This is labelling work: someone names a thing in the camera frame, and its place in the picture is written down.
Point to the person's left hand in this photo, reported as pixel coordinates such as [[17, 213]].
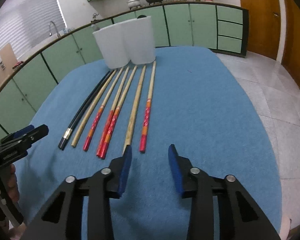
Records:
[[10, 183]]

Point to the wooden door right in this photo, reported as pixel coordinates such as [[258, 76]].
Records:
[[291, 55]]

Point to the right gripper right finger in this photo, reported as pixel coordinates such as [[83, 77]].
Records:
[[180, 168]]

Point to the black chopstick silver band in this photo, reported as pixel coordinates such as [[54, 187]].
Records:
[[83, 112]]

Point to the wooden door left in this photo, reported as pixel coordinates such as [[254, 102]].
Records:
[[264, 26]]

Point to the white twin utensil holder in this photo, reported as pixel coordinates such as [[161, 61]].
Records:
[[128, 41]]

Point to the window blinds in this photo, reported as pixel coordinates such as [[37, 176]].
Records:
[[26, 23]]

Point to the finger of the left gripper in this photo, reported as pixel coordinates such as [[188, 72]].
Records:
[[36, 134], [23, 131]]

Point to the green lower kitchen cabinets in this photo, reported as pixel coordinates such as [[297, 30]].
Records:
[[219, 27]]

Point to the blue table mat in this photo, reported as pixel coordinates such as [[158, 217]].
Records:
[[197, 105]]

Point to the red patterned chopstick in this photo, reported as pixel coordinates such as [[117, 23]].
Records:
[[111, 113], [99, 112], [143, 140], [116, 114]]

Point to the cardboard box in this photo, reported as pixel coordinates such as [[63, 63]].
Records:
[[7, 61]]

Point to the plain bamboo chopstick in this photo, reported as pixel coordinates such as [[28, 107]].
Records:
[[90, 110], [133, 114]]

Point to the wooden door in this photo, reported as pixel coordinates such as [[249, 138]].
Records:
[[291, 55], [264, 26]]

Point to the white cooking pot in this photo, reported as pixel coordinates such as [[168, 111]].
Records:
[[132, 4]]

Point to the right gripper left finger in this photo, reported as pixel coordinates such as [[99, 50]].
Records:
[[120, 168]]

